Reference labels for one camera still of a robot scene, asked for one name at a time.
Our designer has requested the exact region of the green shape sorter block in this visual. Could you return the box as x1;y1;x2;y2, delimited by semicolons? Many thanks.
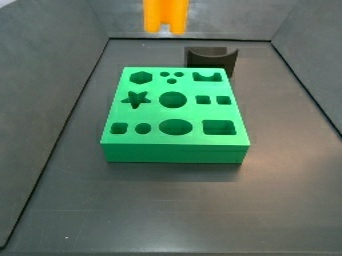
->
100;67;250;164

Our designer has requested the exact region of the orange pronged object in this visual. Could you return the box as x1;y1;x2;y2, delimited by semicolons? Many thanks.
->
143;0;190;34

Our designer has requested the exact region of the dark grey arch block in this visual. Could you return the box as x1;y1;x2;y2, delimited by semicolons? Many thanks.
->
184;47;239;77

